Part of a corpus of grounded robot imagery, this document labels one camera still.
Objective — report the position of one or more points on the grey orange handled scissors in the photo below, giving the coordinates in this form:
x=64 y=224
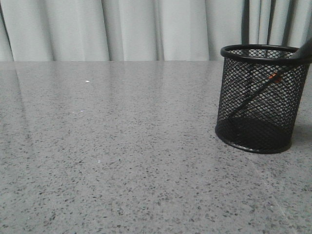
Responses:
x=303 y=52

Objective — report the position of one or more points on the black mesh pen bucket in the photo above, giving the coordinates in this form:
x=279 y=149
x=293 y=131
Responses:
x=265 y=125

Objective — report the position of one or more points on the grey pleated curtain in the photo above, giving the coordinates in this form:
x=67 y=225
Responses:
x=139 y=30

